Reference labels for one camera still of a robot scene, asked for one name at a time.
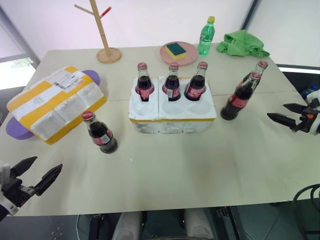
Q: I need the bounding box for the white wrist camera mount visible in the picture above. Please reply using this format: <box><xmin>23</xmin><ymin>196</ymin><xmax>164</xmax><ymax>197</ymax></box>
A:
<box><xmin>305</xmin><ymin>89</ymin><xmax>320</xmax><ymax>137</ymax></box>
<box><xmin>0</xmin><ymin>160</ymin><xmax>20</xmax><ymax>217</ymax></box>

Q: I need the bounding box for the glass cola bottle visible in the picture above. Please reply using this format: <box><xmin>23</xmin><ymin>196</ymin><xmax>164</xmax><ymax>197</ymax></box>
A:
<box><xmin>81</xmin><ymin>110</ymin><xmax>119</xmax><ymax>154</ymax></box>
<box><xmin>134</xmin><ymin>62</ymin><xmax>155</xmax><ymax>102</ymax></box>
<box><xmin>219</xmin><ymin>72</ymin><xmax>263</xmax><ymax>122</ymax></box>
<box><xmin>162</xmin><ymin>62</ymin><xmax>182</xmax><ymax>102</ymax></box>
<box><xmin>235</xmin><ymin>60</ymin><xmax>269</xmax><ymax>89</ymax></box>
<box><xmin>184</xmin><ymin>61</ymin><xmax>209</xmax><ymax>102</ymax></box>

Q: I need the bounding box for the green cloth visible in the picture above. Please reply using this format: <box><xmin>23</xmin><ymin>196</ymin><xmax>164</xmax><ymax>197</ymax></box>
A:
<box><xmin>216</xmin><ymin>29</ymin><xmax>272</xmax><ymax>59</ymax></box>

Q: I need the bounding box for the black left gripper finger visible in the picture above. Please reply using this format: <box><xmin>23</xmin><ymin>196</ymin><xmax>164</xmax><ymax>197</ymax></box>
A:
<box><xmin>34</xmin><ymin>163</ymin><xmax>64</xmax><ymax>197</ymax></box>
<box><xmin>9</xmin><ymin>156</ymin><xmax>39</xmax><ymax>178</ymax></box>

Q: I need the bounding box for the green plastic bottle yellow cap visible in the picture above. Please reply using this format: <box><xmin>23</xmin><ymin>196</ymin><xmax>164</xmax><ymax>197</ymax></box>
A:
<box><xmin>197</xmin><ymin>16</ymin><xmax>217</xmax><ymax>56</ymax></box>

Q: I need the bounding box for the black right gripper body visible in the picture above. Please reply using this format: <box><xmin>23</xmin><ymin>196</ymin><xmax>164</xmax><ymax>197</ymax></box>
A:
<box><xmin>291</xmin><ymin>98</ymin><xmax>320</xmax><ymax>134</ymax></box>

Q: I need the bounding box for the pink round plate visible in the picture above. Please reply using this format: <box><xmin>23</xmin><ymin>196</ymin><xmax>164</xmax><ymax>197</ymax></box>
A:
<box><xmin>159</xmin><ymin>41</ymin><xmax>199</xmax><ymax>67</ymax></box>

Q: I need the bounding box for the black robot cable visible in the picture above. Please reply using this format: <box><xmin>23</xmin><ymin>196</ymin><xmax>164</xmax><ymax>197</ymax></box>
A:
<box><xmin>291</xmin><ymin>183</ymin><xmax>320</xmax><ymax>240</ymax></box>

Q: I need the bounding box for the blue plastic bottle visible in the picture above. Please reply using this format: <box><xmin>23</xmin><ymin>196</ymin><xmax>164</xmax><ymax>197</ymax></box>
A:
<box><xmin>299</xmin><ymin>84</ymin><xmax>320</xmax><ymax>101</ymax></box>

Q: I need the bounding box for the yellow and green sponge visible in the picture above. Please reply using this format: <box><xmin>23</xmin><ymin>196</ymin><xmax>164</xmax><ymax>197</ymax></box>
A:
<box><xmin>165</xmin><ymin>42</ymin><xmax>188</xmax><ymax>61</ymax></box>

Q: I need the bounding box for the grey rounded shape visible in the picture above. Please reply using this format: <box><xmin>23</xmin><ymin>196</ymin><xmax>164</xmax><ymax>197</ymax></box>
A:
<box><xmin>184</xmin><ymin>207</ymin><xmax>215</xmax><ymax>240</ymax></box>

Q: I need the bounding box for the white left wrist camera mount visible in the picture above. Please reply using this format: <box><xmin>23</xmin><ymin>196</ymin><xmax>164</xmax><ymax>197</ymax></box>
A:
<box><xmin>0</xmin><ymin>160</ymin><xmax>20</xmax><ymax>217</ymax></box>

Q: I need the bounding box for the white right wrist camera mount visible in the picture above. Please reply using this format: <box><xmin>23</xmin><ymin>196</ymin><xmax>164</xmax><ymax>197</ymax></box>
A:
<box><xmin>305</xmin><ymin>89</ymin><xmax>320</xmax><ymax>137</ymax></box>

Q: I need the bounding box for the purple oval board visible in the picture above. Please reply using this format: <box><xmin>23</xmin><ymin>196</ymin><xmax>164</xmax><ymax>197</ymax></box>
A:
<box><xmin>5</xmin><ymin>69</ymin><xmax>102</xmax><ymax>141</ymax></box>

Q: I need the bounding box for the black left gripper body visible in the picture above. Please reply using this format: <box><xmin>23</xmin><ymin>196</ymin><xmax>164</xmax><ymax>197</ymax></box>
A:
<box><xmin>1</xmin><ymin>176</ymin><xmax>37</xmax><ymax>208</ymax></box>

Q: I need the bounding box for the foam box with yellow tape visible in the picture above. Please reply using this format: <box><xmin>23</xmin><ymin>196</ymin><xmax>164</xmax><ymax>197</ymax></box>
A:
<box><xmin>6</xmin><ymin>65</ymin><xmax>108</xmax><ymax>146</ymax></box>

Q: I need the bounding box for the white foam bottle crate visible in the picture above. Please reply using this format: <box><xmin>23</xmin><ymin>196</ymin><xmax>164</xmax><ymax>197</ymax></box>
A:
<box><xmin>128</xmin><ymin>75</ymin><xmax>218</xmax><ymax>135</ymax></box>

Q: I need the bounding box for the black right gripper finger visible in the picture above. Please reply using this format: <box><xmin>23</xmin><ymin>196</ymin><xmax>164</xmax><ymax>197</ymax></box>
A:
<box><xmin>266</xmin><ymin>112</ymin><xmax>299</xmax><ymax>131</ymax></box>
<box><xmin>282</xmin><ymin>102</ymin><xmax>307</xmax><ymax>116</ymax></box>

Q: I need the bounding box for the wooden branch rack stand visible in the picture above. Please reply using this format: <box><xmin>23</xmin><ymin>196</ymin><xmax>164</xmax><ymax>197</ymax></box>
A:
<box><xmin>73</xmin><ymin>0</ymin><xmax>123</xmax><ymax>65</ymax></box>

